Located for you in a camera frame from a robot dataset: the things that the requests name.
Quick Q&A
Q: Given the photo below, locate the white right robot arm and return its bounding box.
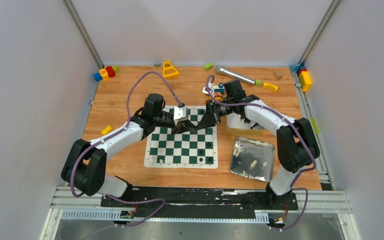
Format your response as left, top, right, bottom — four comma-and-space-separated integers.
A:
196, 80, 320, 209

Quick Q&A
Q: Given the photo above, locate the toy block car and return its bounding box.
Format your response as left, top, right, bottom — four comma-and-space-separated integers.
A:
201, 82, 225, 102

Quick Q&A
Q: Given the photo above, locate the yellow triangular frame block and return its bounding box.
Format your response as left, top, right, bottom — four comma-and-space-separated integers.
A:
162, 60, 180, 79

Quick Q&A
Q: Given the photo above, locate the metal tin lid tray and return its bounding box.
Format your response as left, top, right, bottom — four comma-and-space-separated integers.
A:
230, 137, 275, 183

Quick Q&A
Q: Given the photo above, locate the small yellow block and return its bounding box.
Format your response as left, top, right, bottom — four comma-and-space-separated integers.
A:
101, 125, 113, 136

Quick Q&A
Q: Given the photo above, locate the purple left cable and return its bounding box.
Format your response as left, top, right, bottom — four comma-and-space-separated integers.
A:
69, 70, 185, 238

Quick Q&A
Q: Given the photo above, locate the green block near wall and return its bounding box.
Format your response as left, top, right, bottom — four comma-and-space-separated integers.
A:
203, 62, 214, 71

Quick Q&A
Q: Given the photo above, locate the yellow red blue brick tower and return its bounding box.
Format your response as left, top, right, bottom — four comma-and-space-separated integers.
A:
297, 66, 312, 92

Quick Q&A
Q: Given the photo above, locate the metal tin with black pieces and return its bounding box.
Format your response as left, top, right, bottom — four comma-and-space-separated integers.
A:
225, 113, 265, 136

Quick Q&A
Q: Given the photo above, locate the tan wooden block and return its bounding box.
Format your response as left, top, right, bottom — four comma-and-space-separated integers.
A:
273, 71, 283, 80

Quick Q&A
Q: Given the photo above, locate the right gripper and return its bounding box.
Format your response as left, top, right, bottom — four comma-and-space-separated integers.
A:
197, 98, 234, 130

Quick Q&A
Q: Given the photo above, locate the yellow arch block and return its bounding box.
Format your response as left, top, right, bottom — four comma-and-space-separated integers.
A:
262, 82, 279, 93

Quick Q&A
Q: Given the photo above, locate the colourful cylinder block row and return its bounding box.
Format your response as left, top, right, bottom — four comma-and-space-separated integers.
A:
92, 65, 120, 82

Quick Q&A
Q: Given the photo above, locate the silver microphone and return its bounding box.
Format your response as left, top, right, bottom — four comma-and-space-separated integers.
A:
215, 65, 256, 86

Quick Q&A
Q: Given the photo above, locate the green white chess mat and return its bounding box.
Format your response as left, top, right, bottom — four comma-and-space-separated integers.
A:
143, 105, 219, 170

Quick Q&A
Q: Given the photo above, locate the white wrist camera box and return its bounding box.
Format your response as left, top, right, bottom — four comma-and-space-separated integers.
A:
173, 106, 189, 121

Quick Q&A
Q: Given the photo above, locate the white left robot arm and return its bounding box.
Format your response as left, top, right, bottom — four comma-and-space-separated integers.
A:
61, 93, 197, 207

